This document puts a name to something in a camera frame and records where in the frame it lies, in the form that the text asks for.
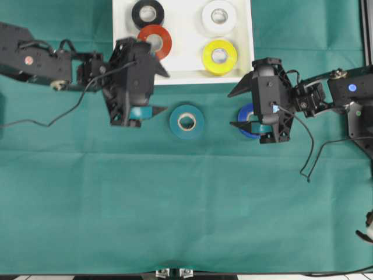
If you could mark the metal table clamp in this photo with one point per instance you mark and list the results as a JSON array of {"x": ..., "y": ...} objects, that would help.
[
  {"x": 185, "y": 273},
  {"x": 162, "y": 273}
]

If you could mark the red tape roll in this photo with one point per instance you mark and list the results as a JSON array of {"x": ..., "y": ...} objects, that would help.
[{"x": 159, "y": 38}]

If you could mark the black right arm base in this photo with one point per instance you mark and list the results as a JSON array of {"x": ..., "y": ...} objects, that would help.
[{"x": 359, "y": 120}]

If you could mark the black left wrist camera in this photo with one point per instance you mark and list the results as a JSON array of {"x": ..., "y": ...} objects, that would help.
[{"x": 135, "y": 79}]

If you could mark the white plastic case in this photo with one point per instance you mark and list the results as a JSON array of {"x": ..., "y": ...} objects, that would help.
[{"x": 183, "y": 21}]

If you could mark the green tape roll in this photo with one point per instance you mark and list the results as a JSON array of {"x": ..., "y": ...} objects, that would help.
[{"x": 187, "y": 122}]

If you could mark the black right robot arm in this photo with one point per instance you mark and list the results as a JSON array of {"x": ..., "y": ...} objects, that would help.
[{"x": 331, "y": 91}]

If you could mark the aluminium frame rail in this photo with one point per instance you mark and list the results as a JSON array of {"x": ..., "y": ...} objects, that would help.
[{"x": 366, "y": 23}]

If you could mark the black tape roll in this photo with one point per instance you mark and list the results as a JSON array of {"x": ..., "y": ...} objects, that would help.
[{"x": 146, "y": 13}]

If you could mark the white black object at edge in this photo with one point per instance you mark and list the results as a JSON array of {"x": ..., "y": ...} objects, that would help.
[{"x": 367, "y": 235}]

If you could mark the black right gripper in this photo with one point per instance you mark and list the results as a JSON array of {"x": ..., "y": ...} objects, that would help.
[{"x": 270, "y": 134}]

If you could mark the metal table clamp left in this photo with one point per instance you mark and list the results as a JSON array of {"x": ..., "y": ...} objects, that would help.
[{"x": 162, "y": 273}]

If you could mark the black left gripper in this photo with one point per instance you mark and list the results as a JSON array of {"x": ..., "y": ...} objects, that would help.
[{"x": 121, "y": 112}]

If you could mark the white tape roll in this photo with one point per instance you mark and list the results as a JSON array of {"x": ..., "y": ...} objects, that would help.
[{"x": 219, "y": 17}]

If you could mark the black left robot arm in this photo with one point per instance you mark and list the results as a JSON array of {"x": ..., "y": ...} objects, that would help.
[{"x": 28, "y": 60}]

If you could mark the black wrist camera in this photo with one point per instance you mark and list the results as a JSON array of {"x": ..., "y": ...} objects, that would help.
[
  {"x": 135, "y": 79},
  {"x": 270, "y": 87}
]

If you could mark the yellow tape roll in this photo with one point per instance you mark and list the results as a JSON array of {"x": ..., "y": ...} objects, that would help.
[{"x": 219, "y": 57}]

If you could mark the blue tape roll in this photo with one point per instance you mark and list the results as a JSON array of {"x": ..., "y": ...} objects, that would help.
[{"x": 246, "y": 114}]

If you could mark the metal table clamp right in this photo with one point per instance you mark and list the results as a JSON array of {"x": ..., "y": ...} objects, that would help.
[{"x": 185, "y": 273}]

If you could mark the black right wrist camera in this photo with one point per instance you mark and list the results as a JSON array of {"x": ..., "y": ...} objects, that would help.
[{"x": 270, "y": 87}]

